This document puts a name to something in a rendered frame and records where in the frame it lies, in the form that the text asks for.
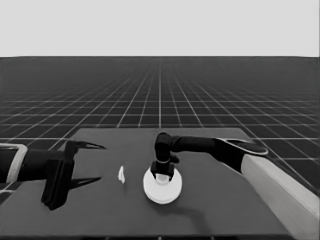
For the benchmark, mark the small white T-shaped piece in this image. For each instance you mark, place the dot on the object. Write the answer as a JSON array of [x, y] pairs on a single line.
[[121, 175]]

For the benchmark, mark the large thick white disc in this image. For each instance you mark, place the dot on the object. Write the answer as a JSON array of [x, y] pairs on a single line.
[[163, 195]]

